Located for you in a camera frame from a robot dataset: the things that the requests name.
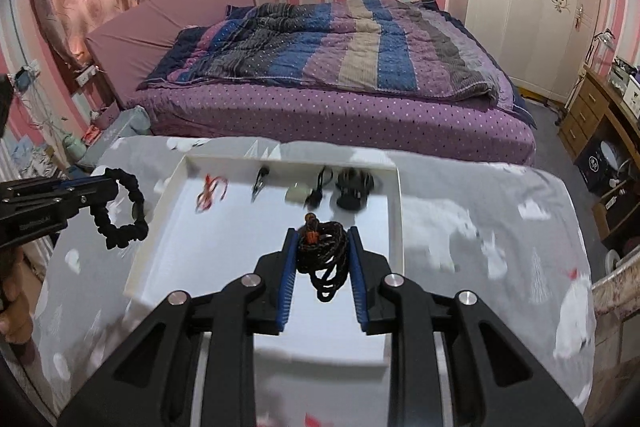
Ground purple dotted bed sheet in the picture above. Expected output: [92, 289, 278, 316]
[132, 82, 537, 166]

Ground charging phone on wall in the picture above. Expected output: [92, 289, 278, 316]
[14, 66, 42, 90]

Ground striped purple blue quilt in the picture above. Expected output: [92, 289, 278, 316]
[137, 0, 519, 114]

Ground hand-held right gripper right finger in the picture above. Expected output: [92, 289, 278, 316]
[348, 227, 586, 427]

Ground person's left hand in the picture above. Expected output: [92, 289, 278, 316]
[0, 250, 36, 343]

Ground brown bead pendant black cord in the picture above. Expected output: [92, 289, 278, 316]
[296, 214, 351, 303]

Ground red braided bracelet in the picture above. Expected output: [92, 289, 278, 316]
[194, 174, 230, 212]

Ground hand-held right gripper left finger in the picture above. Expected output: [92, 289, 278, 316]
[57, 227, 302, 427]

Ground jade pendant with black cord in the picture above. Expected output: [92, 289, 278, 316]
[284, 165, 335, 210]

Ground white shallow tray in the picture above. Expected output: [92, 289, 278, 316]
[122, 150, 405, 366]

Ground white wardrobe with decals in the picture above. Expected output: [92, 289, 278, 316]
[464, 0, 602, 104]

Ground white storage box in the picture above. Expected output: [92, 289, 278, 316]
[624, 74, 640, 114]

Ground wooden desk with drawers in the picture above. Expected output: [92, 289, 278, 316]
[557, 64, 640, 239]

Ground black box with white print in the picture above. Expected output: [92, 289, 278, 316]
[574, 141, 622, 196]

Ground green bottle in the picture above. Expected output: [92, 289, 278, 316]
[62, 131, 84, 163]

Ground black scrunchie bracelet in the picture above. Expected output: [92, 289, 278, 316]
[91, 168, 150, 251]

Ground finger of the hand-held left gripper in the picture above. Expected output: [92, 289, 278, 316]
[10, 177, 120, 214]

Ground black hair claw clip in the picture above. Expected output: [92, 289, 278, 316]
[333, 166, 375, 212]

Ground desk lamp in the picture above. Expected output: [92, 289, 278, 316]
[584, 29, 617, 68]

